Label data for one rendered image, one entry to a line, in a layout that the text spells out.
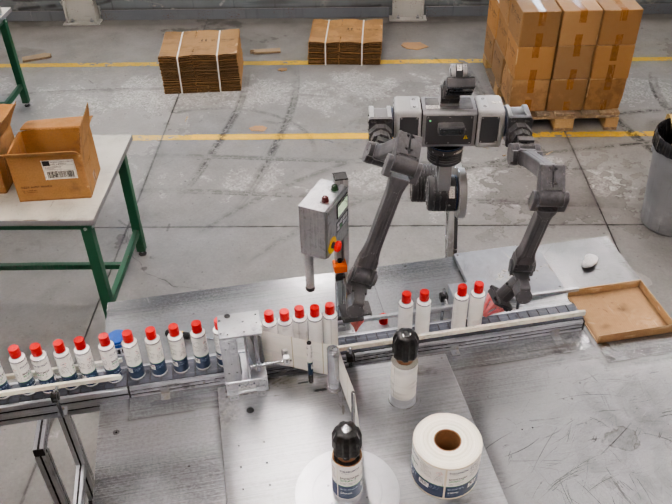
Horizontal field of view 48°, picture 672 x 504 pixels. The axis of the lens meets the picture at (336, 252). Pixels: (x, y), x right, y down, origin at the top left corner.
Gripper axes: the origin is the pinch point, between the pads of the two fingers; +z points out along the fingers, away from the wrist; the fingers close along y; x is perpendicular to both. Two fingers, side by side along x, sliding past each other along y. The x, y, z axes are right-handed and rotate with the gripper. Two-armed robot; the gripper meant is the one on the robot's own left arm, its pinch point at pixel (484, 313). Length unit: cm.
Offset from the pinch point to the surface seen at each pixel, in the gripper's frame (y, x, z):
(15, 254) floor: -200, -104, 212
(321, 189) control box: -13, -77, -6
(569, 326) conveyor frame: 5.8, 29.2, -14.1
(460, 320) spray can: 2.7, -8.5, 5.6
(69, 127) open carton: -160, -124, 95
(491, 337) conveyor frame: 5.3, 6.0, 4.8
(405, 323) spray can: 2.2, -25.4, 16.8
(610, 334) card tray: 13.7, 37.7, -22.6
